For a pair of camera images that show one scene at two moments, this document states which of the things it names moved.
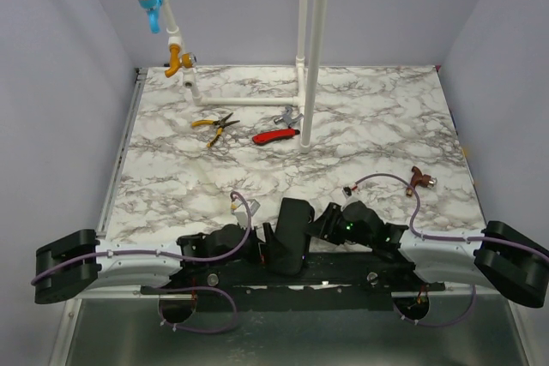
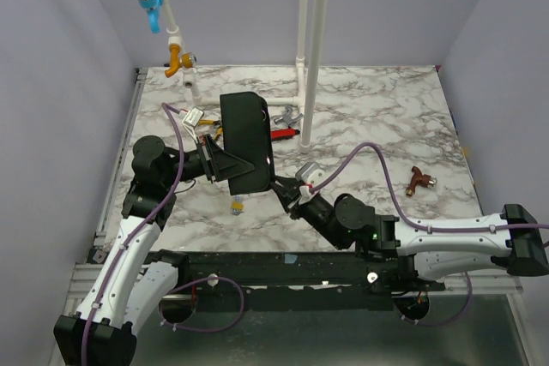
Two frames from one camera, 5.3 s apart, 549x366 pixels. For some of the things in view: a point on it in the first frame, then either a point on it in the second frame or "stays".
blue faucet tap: [152, 3] stays
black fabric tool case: [289, 253] -> [246, 135]
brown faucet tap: [418, 179] stays
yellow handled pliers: [222, 123] stays
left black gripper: [268, 253] -> [222, 165]
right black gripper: [322, 223] -> [292, 201]
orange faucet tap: [184, 60] stays
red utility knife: [268, 136] stays
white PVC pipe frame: [309, 73] stays
